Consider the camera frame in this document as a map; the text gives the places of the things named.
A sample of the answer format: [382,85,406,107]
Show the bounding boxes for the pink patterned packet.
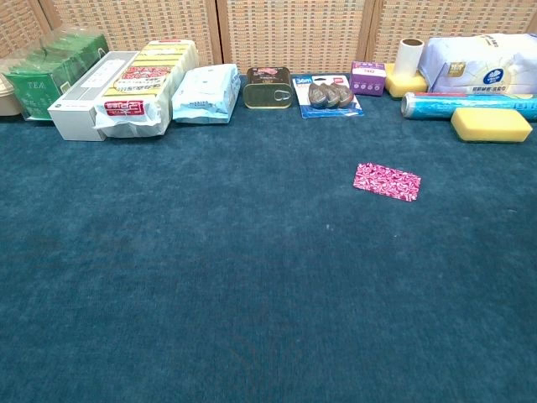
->
[352,162,422,203]

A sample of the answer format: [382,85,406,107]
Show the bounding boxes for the dark gold luncheon meat can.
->
[242,66,294,110]

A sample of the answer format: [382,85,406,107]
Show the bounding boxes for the dark blue table cloth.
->
[0,73,537,403]

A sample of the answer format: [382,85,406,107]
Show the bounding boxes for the blue correction tape blister pack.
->
[292,74,365,120]

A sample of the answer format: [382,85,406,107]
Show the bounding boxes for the light blue wet wipes pack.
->
[171,63,242,125]

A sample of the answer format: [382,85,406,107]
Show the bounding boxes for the small purple box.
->
[349,60,387,97]

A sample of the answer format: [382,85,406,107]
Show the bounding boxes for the wicker folding screen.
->
[0,0,537,77]

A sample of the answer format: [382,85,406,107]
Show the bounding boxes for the yellow sponge multipack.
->
[92,39,201,139]

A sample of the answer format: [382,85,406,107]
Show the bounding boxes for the yellow sponge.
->
[384,62,429,100]
[450,107,534,144]

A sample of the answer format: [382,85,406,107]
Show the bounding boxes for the blue cling film roll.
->
[400,92,537,123]

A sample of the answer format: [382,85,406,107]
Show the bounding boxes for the white lint roller refill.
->
[397,38,425,81]

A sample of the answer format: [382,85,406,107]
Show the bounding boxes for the white power strip box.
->
[47,50,142,142]

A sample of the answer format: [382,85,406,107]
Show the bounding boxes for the large white tissue pack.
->
[418,33,537,96]

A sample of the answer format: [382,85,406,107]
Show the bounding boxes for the clear box green tea bags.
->
[0,25,111,122]

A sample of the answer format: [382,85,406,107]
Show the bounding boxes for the beige lunch box container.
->
[0,71,24,118]

